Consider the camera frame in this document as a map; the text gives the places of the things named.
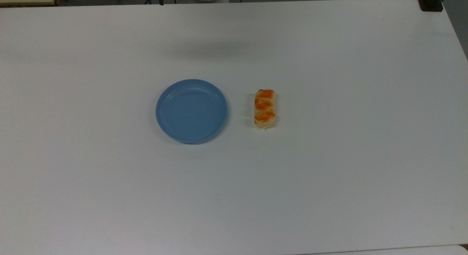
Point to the orange glazed bread loaf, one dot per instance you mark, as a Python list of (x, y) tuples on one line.
[(264, 109)]

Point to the black clamp camera mount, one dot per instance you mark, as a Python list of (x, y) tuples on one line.
[(430, 3)]

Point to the blue round plate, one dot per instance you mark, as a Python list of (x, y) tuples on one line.
[(191, 111)]

